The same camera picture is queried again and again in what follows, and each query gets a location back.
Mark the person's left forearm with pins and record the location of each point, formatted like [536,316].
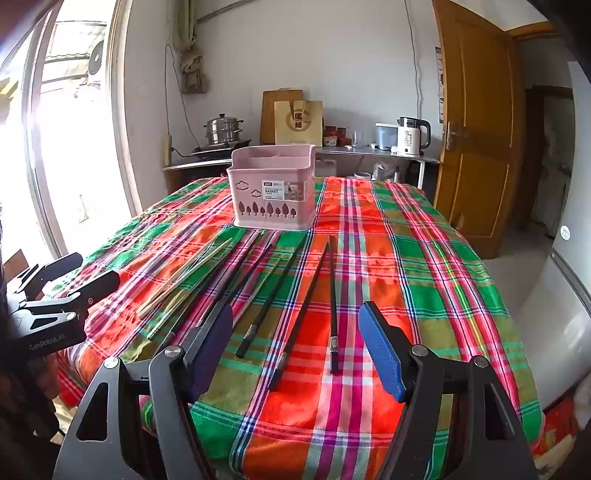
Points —
[23,415]

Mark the translucent blue plastic container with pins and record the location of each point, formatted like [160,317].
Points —
[385,136]

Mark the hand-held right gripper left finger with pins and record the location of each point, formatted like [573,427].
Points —
[217,341]

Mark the white electric kettle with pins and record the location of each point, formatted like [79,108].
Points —
[411,138]

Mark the plaid tablecloth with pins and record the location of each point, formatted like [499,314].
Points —
[369,277]

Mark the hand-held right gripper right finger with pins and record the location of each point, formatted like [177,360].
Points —
[383,350]

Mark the clear drinking glass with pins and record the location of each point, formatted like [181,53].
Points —
[358,138]

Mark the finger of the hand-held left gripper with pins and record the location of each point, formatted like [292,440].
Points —
[55,270]
[97,286]

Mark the white lidded jar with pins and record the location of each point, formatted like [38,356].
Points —
[363,175]

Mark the clear plastic bag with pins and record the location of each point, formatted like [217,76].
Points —
[385,171]

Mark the pink plastic utensil basket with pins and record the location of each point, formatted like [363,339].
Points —
[244,198]

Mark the window frame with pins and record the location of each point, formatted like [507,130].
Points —
[122,138]

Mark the black induction cooker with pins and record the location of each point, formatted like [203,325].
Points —
[221,150]

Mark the red box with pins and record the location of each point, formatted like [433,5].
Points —
[556,429]

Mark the tied beige curtain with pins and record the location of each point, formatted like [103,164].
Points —
[191,69]

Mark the wooden door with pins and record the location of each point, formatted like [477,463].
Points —
[475,138]

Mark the wall calendar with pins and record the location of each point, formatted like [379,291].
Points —
[439,83]

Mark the steel kitchen table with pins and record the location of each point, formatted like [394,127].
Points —
[360,151]

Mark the silver refrigerator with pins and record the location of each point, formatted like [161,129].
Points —
[563,300]

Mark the grey wall pipe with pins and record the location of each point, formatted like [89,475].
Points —
[217,10]

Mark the low steel shelf table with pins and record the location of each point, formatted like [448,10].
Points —
[198,167]

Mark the beige power strip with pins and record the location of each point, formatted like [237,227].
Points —
[167,150]

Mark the red sauce jar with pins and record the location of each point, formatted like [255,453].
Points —
[341,134]
[330,136]

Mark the steel steamer pot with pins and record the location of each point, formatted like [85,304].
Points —
[224,131]

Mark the tan paper bag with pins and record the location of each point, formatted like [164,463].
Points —
[298,124]

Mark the translucent plastic jug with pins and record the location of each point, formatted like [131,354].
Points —
[327,168]

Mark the wooden cutting board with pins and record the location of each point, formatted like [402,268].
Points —
[268,115]

